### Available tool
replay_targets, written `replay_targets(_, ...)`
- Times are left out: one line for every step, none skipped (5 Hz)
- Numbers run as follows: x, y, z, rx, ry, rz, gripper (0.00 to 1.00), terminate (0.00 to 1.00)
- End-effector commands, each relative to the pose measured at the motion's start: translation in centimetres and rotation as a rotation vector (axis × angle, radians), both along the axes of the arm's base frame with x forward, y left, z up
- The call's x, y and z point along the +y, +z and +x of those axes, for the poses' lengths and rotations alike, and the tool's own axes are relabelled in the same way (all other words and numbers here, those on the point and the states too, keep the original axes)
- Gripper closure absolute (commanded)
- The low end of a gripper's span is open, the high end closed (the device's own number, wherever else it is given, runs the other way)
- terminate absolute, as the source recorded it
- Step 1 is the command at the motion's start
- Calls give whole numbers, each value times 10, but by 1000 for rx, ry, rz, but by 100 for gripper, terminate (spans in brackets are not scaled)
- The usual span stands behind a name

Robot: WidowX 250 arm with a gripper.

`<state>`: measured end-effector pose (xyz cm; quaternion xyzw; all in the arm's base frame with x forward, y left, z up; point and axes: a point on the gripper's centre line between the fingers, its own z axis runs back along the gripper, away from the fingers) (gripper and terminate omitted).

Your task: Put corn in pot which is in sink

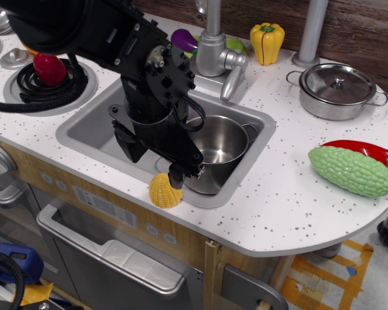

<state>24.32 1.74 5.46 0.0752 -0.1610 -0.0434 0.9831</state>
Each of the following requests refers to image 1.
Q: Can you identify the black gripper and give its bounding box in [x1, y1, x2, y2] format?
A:
[109, 77, 204, 189]

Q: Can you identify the yellow toy corn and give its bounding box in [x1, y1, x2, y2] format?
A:
[149, 172, 183, 209]

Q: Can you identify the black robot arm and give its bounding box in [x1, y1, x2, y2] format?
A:
[0, 1, 205, 189]

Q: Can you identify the steel pot in sink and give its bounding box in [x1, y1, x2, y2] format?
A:
[185, 115, 259, 195]

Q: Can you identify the grey toy sink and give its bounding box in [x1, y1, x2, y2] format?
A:
[56, 80, 275, 208]

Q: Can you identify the lidded steel pot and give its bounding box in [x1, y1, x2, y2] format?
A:
[286, 63, 388, 121]

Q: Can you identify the silver toy faucet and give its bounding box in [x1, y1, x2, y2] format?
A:
[193, 1, 248, 101]

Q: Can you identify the grey toy dishwasher door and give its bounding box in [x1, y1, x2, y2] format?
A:
[36, 204, 203, 309]

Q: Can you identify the grey lower cabinet door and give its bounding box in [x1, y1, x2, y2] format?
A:
[221, 265, 289, 309]

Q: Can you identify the purple toy eggplant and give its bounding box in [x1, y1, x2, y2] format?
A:
[171, 29, 198, 54]

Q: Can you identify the front black stove burner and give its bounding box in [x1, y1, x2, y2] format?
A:
[3, 59, 98, 116]

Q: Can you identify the green toy plate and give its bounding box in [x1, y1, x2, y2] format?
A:
[184, 36, 248, 58]

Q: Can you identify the red toy strawberry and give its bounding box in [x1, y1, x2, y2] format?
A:
[33, 53, 68, 86]

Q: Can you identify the yellow toy bell pepper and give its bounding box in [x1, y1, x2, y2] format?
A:
[250, 23, 285, 65]

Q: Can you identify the grey toy oven door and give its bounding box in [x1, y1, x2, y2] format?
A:
[0, 141, 59, 275]

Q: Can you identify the blue clamp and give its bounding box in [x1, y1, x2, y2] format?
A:
[0, 243, 44, 284]

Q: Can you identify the grey vertical pole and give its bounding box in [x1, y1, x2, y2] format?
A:
[292, 0, 329, 68]

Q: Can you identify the green toy bitter gourd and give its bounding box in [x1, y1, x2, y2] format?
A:
[308, 146, 388, 198]

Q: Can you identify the grey stove knob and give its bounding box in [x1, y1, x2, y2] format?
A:
[0, 48, 34, 70]

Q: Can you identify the red toy chili pepper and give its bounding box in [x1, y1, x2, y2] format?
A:
[322, 139, 388, 168]

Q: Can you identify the black sleeved cable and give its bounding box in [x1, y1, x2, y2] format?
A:
[0, 54, 89, 113]

